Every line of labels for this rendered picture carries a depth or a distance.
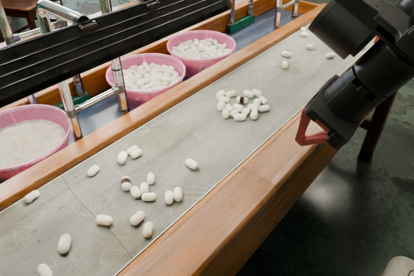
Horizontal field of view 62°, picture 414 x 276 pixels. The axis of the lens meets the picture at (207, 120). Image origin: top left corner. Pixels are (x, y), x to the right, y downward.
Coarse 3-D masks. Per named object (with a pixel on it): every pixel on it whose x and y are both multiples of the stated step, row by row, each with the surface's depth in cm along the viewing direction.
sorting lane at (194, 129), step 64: (256, 64) 126; (320, 64) 126; (192, 128) 96; (256, 128) 96; (64, 192) 78; (128, 192) 78; (192, 192) 78; (0, 256) 65; (64, 256) 65; (128, 256) 65
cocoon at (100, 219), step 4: (100, 216) 70; (104, 216) 70; (108, 216) 70; (96, 220) 70; (100, 220) 70; (104, 220) 70; (108, 220) 70; (112, 220) 70; (100, 224) 70; (104, 224) 70; (108, 224) 70
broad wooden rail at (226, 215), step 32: (352, 64) 125; (288, 128) 92; (320, 128) 92; (256, 160) 82; (288, 160) 82; (320, 160) 97; (224, 192) 74; (256, 192) 74; (288, 192) 85; (192, 224) 68; (224, 224) 68; (256, 224) 75; (160, 256) 62; (192, 256) 62; (224, 256) 67
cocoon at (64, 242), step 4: (64, 236) 66; (68, 236) 67; (60, 240) 66; (64, 240) 65; (68, 240) 66; (60, 244) 65; (64, 244) 65; (68, 244) 66; (60, 248) 64; (64, 248) 64; (68, 248) 65; (60, 252) 64; (64, 252) 65
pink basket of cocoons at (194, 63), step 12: (180, 36) 141; (204, 36) 144; (216, 36) 143; (228, 36) 139; (168, 48) 130; (228, 48) 139; (192, 60) 123; (204, 60) 123; (216, 60) 125; (192, 72) 129
